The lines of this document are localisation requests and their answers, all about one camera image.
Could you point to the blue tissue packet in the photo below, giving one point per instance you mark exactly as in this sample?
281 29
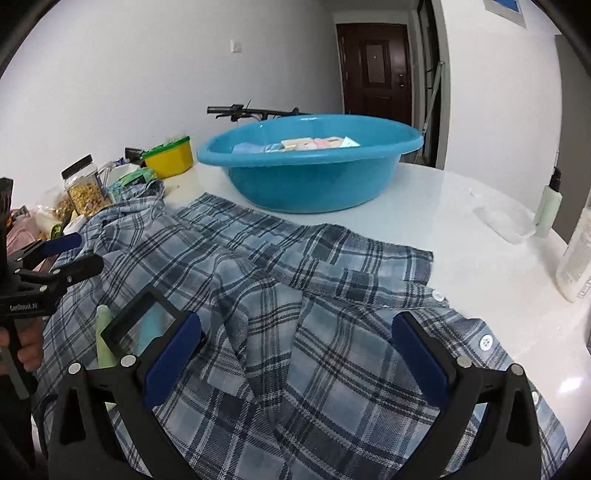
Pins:
247 147

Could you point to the large white bottle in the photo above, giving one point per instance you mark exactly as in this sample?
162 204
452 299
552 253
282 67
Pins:
575 263

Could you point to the light blue packet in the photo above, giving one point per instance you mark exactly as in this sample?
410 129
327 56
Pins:
150 330

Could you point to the clear plastic container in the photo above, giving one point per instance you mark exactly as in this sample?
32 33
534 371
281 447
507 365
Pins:
508 226

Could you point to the white printed box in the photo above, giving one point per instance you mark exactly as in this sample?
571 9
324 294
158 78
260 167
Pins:
351 142

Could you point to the dark brown door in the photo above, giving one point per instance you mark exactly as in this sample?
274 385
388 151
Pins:
374 69

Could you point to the black snack bag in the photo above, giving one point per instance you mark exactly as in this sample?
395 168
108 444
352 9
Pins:
133 152

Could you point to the pink packet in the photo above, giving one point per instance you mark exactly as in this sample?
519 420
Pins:
25 237

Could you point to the bunch of clear sachets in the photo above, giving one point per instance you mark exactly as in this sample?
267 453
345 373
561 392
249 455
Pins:
171 141

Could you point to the black framed glass door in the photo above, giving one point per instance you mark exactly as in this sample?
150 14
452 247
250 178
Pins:
427 46

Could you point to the clear snack bag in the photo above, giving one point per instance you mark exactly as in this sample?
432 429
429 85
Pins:
57 205

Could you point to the black framed tablet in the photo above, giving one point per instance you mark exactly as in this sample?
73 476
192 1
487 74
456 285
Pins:
128 311

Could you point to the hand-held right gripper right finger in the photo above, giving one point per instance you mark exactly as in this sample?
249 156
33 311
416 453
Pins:
420 360

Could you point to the pale green pump bottle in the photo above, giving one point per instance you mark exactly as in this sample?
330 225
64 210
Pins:
547 207

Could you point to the clear cereal jar black lid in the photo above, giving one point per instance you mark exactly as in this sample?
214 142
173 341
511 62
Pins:
87 196

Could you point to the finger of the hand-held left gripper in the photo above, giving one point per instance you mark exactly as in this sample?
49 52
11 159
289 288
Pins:
83 267
62 243

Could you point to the blue plaid shirt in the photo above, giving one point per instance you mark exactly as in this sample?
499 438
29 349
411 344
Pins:
300 286

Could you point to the green floral tissue pack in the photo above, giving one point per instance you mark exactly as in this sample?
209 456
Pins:
134 177

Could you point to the blue wall picture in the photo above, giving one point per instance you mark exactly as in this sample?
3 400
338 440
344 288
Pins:
505 7

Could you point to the pale green tube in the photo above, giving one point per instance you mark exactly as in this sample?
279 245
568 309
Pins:
104 337

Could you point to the white light switch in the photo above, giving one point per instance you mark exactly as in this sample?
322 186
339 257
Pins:
236 46

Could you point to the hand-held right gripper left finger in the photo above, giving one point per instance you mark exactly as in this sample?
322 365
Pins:
173 360

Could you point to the pale yellow box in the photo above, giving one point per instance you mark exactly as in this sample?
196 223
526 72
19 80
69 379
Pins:
328 142
291 145

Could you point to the yellow tub with green rim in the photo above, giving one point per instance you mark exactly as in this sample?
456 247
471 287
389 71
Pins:
171 161

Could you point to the person's left hand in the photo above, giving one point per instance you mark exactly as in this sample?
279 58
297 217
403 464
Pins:
32 344

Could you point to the blue plastic basin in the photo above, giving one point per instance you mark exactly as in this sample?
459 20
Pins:
314 184

